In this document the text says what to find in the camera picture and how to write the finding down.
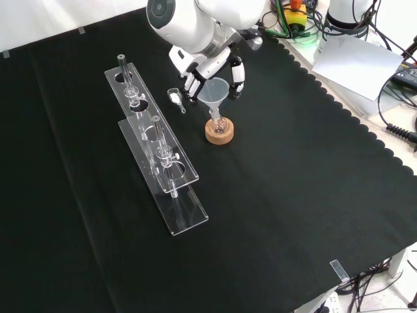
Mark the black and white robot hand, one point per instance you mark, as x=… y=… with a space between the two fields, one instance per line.
x=182 y=58

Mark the translucent white plastic funnel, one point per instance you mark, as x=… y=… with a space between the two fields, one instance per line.
x=211 y=94

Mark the clear glass weighing funnel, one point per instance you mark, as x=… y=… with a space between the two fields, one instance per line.
x=173 y=96

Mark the round-bottom glass flask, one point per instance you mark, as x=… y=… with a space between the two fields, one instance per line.
x=219 y=126

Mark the clear acrylic funnel stand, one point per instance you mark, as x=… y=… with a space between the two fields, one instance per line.
x=192 y=218

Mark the glass stopcock tube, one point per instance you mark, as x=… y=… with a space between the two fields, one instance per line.
x=159 y=133
x=124 y=70

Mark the clear cloth clip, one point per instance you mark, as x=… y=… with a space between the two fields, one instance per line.
x=6 y=54
x=81 y=30
x=339 y=270

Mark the yellow stop button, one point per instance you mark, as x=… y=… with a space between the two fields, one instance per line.
x=294 y=16

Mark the black bench cloth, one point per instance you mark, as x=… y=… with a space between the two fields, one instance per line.
x=260 y=195

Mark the pale board sheet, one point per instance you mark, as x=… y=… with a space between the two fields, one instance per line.
x=355 y=65

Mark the black power adapter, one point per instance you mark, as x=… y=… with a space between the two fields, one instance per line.
x=407 y=75

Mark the white power strip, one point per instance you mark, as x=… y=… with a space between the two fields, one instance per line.
x=329 y=303

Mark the white bench leg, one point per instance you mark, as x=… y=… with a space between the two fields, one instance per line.
x=397 y=264

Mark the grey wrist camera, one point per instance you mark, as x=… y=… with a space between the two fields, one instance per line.
x=256 y=42

